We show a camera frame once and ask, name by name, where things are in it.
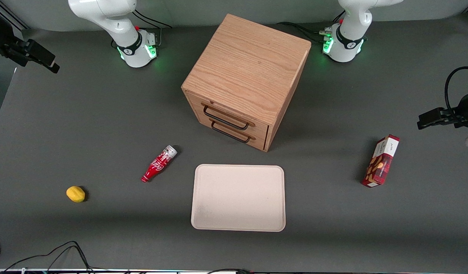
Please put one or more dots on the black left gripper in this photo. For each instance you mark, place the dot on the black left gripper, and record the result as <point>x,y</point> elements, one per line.
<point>463,110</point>

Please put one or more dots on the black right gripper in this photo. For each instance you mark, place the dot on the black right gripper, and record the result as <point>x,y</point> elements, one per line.
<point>3,42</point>

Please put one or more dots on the red coke bottle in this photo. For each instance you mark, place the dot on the red coke bottle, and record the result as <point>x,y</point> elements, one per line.
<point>157,165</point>

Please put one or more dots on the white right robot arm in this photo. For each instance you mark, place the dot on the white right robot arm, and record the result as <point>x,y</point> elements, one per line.
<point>119,23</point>

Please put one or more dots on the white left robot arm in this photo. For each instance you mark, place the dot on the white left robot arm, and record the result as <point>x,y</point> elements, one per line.
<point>349,34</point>

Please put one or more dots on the beige rectangular tray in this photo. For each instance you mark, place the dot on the beige rectangular tray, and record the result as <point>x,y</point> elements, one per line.
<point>237,198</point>

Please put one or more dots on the red snack box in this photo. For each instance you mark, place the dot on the red snack box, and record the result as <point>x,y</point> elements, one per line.
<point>382,161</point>

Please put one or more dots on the yellow lemon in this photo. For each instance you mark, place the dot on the yellow lemon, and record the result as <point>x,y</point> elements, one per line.
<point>75,194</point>

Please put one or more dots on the wooden drawer front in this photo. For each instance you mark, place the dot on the wooden drawer front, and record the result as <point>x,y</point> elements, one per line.
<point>226,110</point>
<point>258,142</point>

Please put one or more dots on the oak wooden drawer cabinet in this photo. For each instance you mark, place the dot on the oak wooden drawer cabinet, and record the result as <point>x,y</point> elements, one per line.
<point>249,64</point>

